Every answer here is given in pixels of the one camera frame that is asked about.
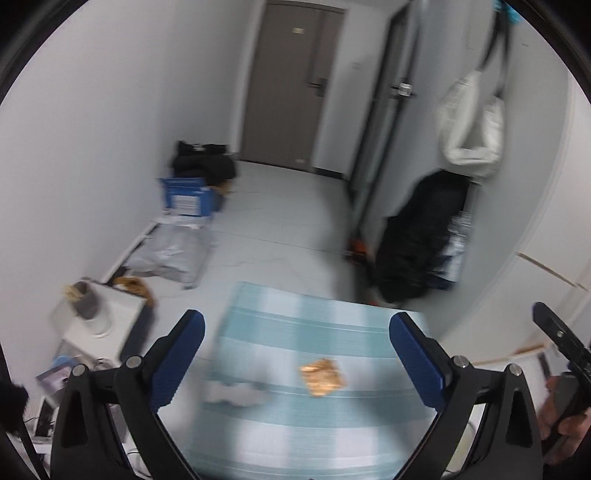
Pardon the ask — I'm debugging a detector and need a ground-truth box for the checked teal tablecloth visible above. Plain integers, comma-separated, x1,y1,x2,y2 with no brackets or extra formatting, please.
184,283,435,479

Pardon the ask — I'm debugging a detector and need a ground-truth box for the grey plastic mailer bag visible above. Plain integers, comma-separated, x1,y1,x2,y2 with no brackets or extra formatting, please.
123,224,215,289

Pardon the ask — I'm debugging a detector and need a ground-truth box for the black clothes pile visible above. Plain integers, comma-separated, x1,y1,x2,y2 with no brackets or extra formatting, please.
170,141,238,186

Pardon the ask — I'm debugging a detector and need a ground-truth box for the grey door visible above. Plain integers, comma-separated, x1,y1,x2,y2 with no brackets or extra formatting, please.
239,1,345,171

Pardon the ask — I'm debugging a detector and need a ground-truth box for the toothpick holder cup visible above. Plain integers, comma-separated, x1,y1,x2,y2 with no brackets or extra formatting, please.
63,281,100,320

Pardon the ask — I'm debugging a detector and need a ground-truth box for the blue cardboard box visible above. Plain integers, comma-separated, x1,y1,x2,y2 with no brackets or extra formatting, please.
159,177,222,218

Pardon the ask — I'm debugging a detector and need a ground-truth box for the small brown sauce packet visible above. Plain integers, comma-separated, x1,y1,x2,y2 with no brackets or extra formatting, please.
300,358,346,397

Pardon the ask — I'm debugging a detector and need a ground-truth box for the white paper napkin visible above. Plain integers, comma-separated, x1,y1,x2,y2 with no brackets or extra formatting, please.
204,380,267,408

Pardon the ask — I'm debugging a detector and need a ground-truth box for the white hanging bag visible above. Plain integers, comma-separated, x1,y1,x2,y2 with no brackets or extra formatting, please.
436,70,505,183

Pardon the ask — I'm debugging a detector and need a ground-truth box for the person's right hand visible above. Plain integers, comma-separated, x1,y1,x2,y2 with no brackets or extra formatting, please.
537,373,590,465

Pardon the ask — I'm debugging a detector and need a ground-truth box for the black hanging coat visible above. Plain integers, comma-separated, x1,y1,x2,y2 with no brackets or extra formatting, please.
374,170,470,304

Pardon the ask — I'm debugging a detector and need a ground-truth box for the white side table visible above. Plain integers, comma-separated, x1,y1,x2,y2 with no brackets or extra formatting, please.
49,282,151,366

